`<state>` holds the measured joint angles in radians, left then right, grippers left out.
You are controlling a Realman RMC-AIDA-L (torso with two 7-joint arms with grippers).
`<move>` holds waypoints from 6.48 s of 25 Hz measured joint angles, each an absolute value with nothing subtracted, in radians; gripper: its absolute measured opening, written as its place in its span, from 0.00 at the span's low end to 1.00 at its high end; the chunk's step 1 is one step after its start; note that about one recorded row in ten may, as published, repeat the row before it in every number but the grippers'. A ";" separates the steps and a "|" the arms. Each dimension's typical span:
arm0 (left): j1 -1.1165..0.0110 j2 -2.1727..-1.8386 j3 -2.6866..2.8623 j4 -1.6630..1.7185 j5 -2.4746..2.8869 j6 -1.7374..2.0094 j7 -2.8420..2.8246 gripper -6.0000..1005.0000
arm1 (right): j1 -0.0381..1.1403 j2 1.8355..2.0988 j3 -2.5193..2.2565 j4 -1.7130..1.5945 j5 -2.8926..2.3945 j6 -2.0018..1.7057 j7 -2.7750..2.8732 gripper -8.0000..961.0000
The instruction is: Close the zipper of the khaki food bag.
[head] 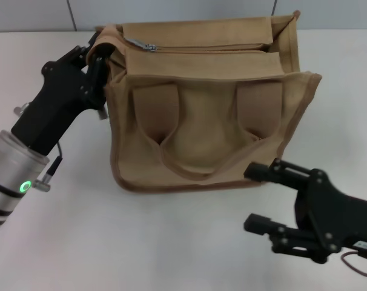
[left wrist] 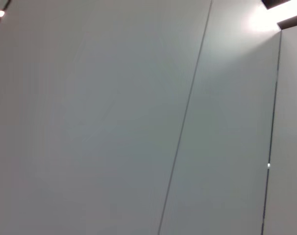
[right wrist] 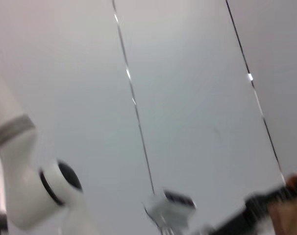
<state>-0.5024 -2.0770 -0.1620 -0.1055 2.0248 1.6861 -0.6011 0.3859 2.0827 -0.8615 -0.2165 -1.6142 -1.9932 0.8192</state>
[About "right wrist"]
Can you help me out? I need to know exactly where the white wall-mounted box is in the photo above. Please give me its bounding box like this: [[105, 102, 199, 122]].
[[143, 188, 198, 230]]

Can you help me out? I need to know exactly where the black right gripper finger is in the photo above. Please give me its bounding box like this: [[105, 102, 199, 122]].
[[194, 184, 296, 235]]

